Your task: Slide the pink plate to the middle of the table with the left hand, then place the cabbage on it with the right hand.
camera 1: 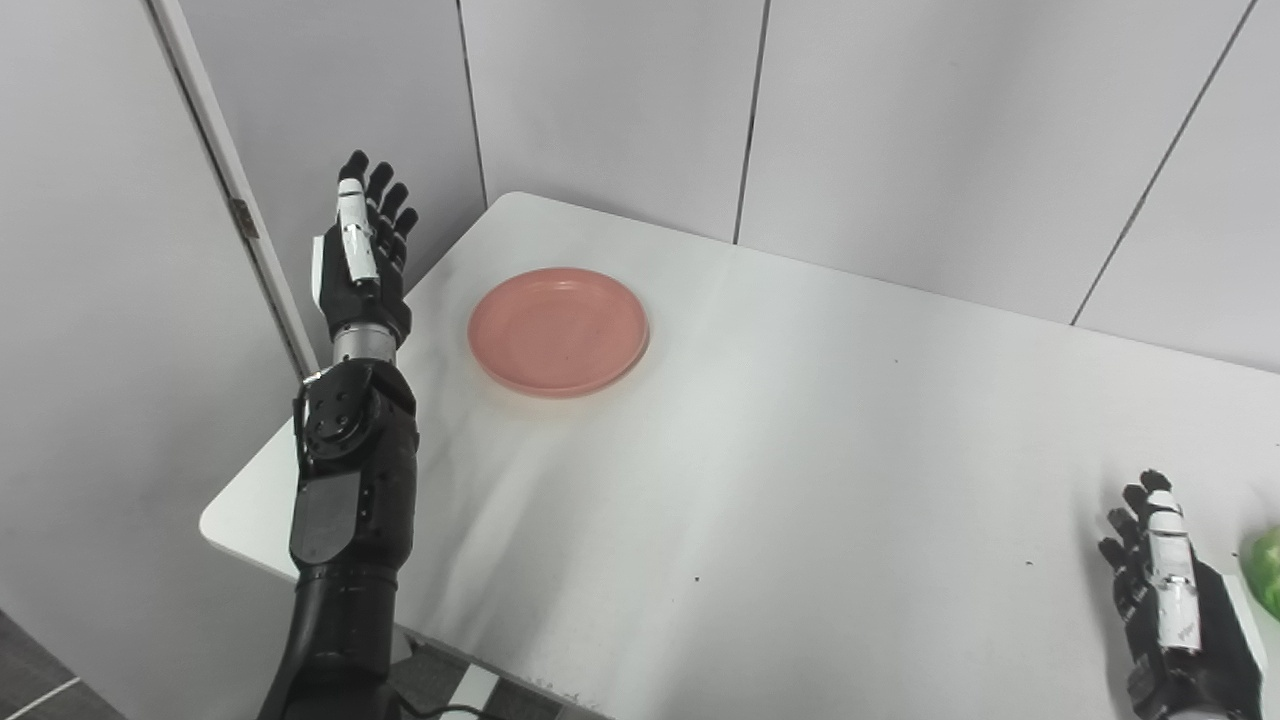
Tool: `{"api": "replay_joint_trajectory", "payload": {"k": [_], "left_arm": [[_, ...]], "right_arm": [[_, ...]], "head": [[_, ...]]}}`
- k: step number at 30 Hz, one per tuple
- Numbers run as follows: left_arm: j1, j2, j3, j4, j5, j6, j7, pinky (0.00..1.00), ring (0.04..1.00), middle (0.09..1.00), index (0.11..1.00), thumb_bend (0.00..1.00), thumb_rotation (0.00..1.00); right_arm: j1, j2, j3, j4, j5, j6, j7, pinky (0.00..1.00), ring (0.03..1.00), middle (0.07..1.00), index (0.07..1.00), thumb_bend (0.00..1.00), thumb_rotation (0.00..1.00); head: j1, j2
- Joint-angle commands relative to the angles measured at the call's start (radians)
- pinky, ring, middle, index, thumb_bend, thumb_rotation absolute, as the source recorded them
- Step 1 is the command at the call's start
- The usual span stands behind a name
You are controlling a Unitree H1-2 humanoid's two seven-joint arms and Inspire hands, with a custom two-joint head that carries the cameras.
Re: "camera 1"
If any pink round plate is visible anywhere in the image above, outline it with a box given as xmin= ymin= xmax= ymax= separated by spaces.
xmin=467 ymin=267 xmax=651 ymax=400

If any green white toy cabbage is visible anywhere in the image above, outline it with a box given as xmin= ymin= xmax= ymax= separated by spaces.
xmin=1240 ymin=527 xmax=1280 ymax=621

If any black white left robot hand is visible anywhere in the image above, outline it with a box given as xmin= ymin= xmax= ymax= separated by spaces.
xmin=311 ymin=150 xmax=420 ymax=347

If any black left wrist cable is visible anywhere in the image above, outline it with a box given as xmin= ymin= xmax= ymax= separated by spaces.
xmin=291 ymin=368 xmax=331 ymax=476

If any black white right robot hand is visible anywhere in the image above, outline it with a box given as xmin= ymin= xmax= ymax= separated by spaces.
xmin=1097 ymin=469 xmax=1269 ymax=720

